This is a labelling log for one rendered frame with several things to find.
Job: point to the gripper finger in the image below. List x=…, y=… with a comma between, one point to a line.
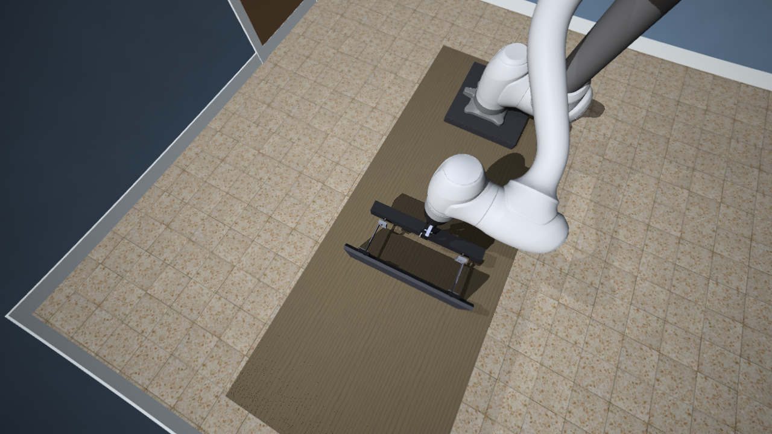
x=427, y=231

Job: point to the dark grey long rectangular bar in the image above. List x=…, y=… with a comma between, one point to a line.
x=440, y=237

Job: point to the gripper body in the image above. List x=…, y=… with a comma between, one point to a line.
x=431, y=221

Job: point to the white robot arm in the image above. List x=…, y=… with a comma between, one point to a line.
x=523, y=213

